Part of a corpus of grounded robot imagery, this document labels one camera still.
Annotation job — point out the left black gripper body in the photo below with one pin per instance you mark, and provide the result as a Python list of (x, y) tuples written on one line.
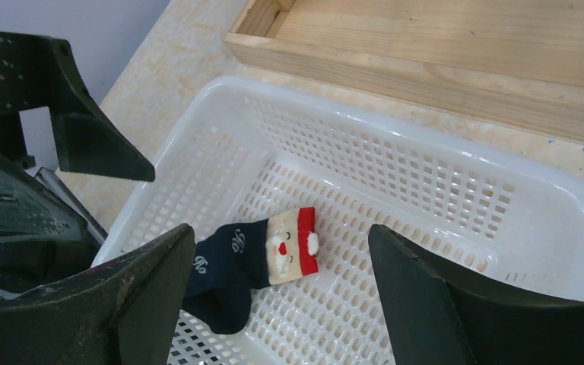
[(42, 238)]

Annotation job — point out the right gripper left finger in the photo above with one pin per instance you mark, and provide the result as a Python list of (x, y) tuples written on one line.
[(123, 311)]

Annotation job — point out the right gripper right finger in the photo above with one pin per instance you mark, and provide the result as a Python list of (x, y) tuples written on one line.
[(439, 312)]

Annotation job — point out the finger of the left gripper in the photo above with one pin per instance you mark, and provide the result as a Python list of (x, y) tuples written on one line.
[(86, 140)]

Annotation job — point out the navy santa sock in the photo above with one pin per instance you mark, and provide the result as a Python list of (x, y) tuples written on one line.
[(241, 257)]

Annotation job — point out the white plastic basket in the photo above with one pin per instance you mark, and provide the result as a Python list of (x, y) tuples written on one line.
[(246, 150)]

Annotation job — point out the wooden hanger stand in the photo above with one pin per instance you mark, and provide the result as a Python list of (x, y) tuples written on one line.
[(519, 63)]

